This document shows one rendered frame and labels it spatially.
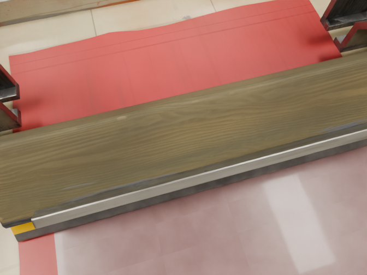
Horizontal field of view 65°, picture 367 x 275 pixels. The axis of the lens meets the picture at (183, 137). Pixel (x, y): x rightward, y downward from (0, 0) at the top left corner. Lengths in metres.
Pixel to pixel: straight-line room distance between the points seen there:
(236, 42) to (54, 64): 0.23
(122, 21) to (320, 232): 0.35
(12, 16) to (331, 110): 0.40
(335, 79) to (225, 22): 0.18
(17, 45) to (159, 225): 0.29
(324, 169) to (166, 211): 0.17
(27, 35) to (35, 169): 0.23
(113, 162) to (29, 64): 0.20
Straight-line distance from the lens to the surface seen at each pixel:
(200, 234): 0.29
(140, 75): 0.37
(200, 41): 0.40
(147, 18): 0.43
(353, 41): 0.40
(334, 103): 0.31
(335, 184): 0.34
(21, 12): 0.46
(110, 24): 0.43
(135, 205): 0.29
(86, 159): 0.26
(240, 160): 0.27
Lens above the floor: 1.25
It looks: 66 degrees down
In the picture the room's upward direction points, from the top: 2 degrees clockwise
